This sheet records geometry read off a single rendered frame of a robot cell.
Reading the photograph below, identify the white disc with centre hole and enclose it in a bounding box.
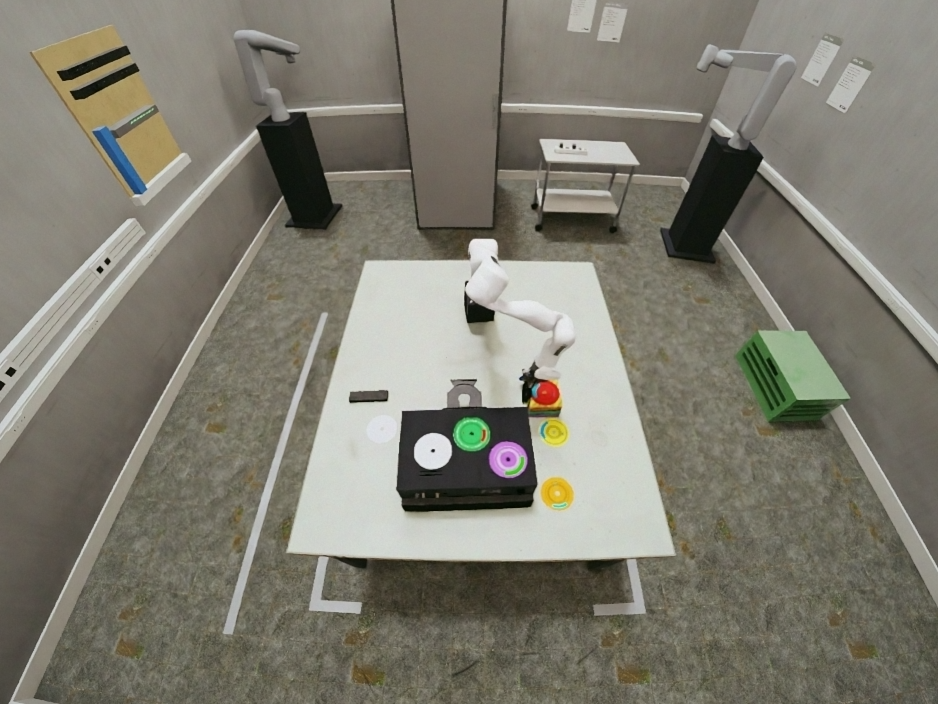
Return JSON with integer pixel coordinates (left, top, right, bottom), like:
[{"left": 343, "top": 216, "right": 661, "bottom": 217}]
[
  {"left": 414, "top": 434, "right": 452, "bottom": 469},
  {"left": 367, "top": 415, "right": 397, "bottom": 443}
]

